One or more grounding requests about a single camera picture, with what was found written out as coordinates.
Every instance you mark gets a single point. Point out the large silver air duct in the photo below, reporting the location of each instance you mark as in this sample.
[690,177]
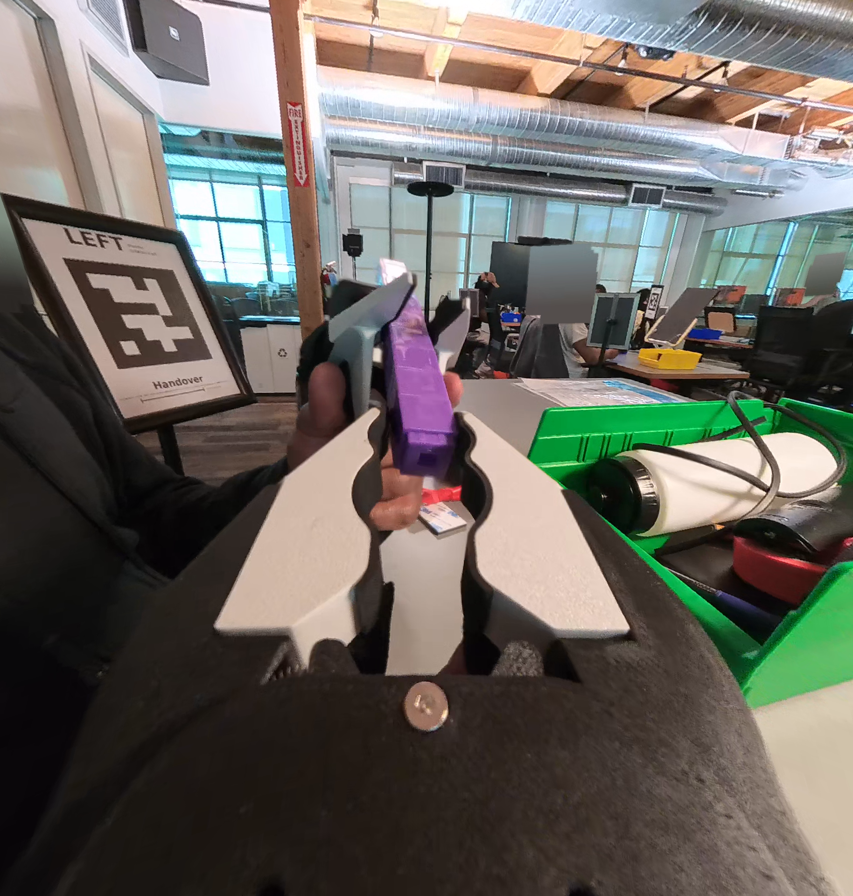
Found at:
[539,119]

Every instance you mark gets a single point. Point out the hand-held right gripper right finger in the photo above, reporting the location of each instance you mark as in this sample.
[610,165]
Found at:
[553,560]

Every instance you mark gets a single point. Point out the red round tool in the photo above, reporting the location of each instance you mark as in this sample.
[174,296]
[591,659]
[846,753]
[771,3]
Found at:
[784,567]

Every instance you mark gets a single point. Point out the person's left hand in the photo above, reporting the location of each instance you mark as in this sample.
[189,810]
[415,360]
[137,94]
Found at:
[322,413]

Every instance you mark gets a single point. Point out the purple plastic tool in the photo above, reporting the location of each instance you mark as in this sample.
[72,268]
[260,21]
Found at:
[420,392]

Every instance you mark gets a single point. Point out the black monitor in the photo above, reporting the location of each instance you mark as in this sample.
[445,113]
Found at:
[506,280]

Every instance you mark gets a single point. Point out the large black wall speaker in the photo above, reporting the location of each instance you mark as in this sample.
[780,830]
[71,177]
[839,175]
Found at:
[168,35]

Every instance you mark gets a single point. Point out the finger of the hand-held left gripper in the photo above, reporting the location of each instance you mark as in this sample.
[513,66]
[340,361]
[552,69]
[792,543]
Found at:
[371,315]
[452,336]

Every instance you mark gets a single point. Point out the white cylinder with black cap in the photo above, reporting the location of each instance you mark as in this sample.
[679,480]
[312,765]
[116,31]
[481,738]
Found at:
[721,483]

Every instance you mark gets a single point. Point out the printed paper sheet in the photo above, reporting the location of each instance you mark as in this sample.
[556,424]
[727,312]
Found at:
[602,392]

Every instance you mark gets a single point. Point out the white recycling cabinet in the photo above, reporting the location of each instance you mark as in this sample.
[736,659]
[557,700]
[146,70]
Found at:
[270,357]

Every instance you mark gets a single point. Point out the yellow box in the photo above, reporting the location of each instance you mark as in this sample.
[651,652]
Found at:
[669,359]

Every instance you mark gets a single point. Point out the white card with blue print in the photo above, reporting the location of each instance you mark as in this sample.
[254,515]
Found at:
[445,521]

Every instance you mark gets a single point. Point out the black round lamp stand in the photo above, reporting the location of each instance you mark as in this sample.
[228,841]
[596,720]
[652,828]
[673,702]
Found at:
[429,188]

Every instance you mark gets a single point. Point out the green plastic bin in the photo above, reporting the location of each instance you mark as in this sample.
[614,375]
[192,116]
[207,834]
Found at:
[609,434]

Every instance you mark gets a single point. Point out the thin silver air duct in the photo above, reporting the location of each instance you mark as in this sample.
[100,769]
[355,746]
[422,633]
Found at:
[539,179]

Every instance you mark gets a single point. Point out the red fire extinguisher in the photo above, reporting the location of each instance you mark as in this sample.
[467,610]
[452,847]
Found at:
[329,280]

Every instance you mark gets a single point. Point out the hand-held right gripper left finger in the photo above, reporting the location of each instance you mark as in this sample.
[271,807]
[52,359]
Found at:
[301,560]

